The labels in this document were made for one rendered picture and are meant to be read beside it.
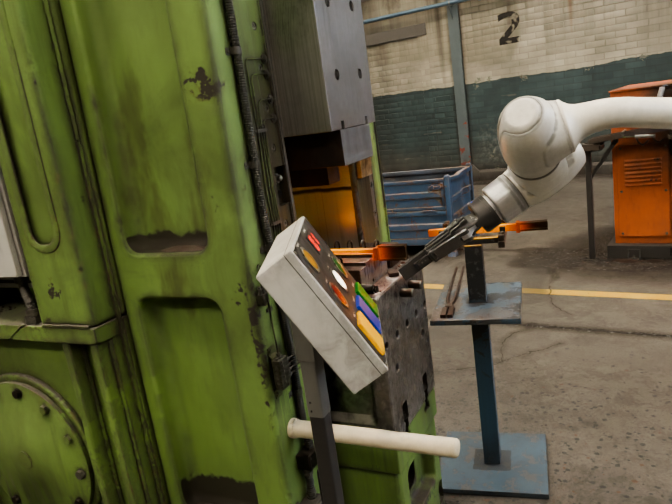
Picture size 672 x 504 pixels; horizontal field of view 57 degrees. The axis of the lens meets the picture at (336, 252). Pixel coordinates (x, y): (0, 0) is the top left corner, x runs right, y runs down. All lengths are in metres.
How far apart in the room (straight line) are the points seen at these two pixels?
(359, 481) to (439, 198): 3.80
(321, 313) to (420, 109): 9.01
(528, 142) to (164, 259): 0.95
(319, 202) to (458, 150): 7.77
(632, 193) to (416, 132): 5.49
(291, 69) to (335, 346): 0.80
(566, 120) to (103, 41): 1.14
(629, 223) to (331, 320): 4.23
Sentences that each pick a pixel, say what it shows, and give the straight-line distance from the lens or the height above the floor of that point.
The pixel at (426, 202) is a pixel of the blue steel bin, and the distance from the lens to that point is 5.53.
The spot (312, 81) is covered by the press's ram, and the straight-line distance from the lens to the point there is 1.62.
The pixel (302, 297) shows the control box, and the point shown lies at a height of 1.11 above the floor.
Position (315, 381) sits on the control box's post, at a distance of 1.31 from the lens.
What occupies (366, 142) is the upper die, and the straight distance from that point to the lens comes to 1.80.
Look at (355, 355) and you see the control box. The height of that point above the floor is 1.00.
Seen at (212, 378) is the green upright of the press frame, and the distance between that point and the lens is 1.77.
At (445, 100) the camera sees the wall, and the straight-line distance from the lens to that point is 9.83.
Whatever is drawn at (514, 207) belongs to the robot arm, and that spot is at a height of 1.18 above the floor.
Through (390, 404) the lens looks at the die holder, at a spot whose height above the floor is 0.60.
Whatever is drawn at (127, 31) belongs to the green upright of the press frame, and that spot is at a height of 1.67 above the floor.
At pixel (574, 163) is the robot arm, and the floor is 1.25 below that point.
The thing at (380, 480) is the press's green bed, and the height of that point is 0.34.
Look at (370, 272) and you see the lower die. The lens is 1.78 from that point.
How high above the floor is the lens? 1.43
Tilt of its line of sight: 13 degrees down
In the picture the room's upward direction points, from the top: 8 degrees counter-clockwise
